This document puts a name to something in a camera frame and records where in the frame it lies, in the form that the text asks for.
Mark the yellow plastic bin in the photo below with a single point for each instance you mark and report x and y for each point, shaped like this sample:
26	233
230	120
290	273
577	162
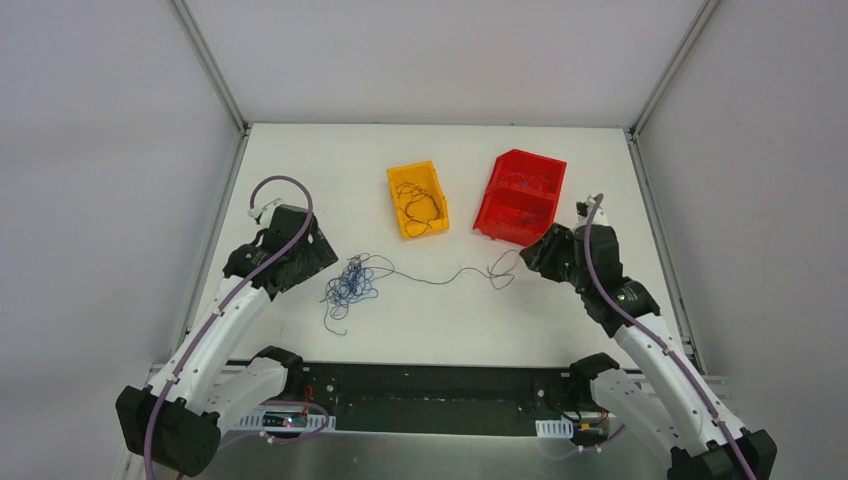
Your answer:
418	200

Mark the white slotted cable duct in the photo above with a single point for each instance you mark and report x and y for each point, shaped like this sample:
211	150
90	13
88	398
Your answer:
282	420
554	429

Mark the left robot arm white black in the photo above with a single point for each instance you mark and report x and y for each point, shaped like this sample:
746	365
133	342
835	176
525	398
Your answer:
179	417

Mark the red plastic bin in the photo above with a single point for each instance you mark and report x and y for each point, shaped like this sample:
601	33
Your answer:
521	198

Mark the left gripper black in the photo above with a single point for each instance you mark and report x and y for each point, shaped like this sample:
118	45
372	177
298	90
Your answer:
309	252

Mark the left white slotted cable duct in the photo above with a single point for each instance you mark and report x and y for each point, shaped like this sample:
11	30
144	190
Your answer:
282	420

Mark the right white slotted cable duct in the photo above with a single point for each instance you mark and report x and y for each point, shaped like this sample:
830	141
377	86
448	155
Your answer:
554	429

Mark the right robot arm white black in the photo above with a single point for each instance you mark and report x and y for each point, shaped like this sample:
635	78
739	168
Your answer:
683	422

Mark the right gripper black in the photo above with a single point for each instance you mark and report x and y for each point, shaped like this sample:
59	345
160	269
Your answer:
539	248

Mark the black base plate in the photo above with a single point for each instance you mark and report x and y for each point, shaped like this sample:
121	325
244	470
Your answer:
453	400

